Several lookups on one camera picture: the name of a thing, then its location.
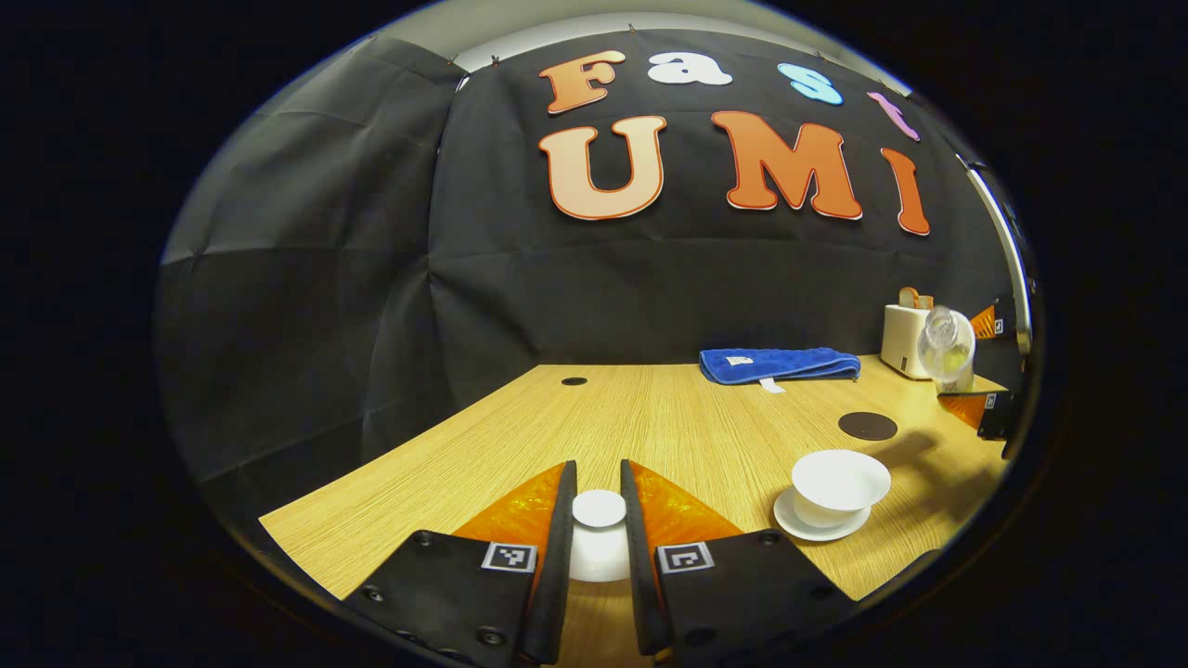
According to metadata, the clear water bottle green label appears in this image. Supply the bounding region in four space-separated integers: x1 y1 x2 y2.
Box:
917 305 977 394

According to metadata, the white toaster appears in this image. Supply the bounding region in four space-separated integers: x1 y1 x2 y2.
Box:
880 304 934 381

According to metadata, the white teacup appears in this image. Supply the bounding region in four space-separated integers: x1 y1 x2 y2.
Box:
791 450 892 530

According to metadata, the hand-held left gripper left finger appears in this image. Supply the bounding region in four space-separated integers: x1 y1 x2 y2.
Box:
343 459 578 667

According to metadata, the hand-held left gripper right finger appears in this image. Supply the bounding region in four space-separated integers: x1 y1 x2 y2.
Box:
620 458 859 662

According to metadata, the dark round coaster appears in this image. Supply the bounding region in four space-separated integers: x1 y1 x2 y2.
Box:
838 412 899 442

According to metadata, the blue towel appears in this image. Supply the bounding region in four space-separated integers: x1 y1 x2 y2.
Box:
699 347 862 392

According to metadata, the black backdrop cloth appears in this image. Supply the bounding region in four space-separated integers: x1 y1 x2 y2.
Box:
156 26 1022 520

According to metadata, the white saucer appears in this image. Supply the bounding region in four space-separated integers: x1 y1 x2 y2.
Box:
773 487 873 543

